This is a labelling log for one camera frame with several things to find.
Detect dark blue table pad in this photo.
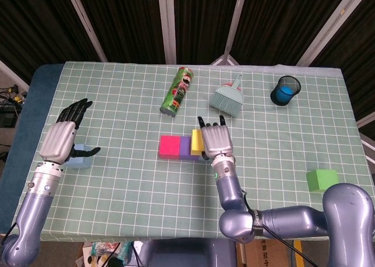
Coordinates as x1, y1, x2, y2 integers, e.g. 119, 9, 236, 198
0, 63, 64, 235

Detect green Pringles can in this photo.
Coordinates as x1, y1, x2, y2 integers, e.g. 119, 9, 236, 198
159, 67, 195, 118

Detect yellow foam cube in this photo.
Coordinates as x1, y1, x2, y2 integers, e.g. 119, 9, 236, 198
190, 128, 206, 156

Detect red round disc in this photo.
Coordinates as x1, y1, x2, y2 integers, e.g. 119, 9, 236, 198
222, 81, 243, 91

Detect teal hand brush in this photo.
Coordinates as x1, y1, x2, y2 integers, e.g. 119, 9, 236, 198
209, 74, 244, 118

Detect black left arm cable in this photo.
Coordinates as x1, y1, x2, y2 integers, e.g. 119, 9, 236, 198
0, 222, 17, 247

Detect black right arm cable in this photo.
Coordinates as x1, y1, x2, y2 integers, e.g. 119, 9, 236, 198
241, 190, 316, 267

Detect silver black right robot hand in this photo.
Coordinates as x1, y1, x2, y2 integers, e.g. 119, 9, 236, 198
197, 114, 235, 161

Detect pink foam cube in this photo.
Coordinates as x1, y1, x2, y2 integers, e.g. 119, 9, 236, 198
158, 135, 181, 160

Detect purple foam cube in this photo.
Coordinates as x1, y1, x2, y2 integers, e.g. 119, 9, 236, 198
179, 135, 200, 161

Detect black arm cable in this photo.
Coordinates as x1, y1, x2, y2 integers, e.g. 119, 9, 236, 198
0, 222, 17, 247
241, 190, 316, 267

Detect white frame post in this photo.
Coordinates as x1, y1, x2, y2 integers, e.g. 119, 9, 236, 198
210, 0, 250, 66
295, 0, 367, 66
157, 0, 178, 65
64, 0, 108, 63

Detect colourful printed papers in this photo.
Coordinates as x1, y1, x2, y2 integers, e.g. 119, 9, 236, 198
76, 241, 132, 267

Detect black device box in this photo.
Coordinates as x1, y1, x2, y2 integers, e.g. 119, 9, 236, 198
0, 110, 21, 129

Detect yellow bar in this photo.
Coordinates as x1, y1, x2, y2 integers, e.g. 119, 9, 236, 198
294, 239, 304, 267

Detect white frame bar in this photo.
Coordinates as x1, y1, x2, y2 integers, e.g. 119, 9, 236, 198
0, 60, 30, 91
360, 132, 375, 150
356, 112, 375, 129

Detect brown cardboard box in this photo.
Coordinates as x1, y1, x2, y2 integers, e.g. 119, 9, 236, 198
243, 239, 294, 267

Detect green foam cube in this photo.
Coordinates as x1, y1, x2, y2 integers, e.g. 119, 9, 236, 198
306, 169, 339, 193

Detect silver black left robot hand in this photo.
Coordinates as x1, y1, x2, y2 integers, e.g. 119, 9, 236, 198
39, 98, 101, 165

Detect black mesh pen cup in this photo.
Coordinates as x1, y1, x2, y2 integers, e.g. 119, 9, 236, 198
270, 75, 302, 107

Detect tangled cable bundle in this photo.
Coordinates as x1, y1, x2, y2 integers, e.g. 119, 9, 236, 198
0, 84, 29, 105

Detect blue-grey robot torso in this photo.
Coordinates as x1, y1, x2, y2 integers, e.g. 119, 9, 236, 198
140, 238, 237, 267

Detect green checkered tablecloth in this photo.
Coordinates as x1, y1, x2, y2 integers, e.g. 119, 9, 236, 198
16, 61, 363, 241

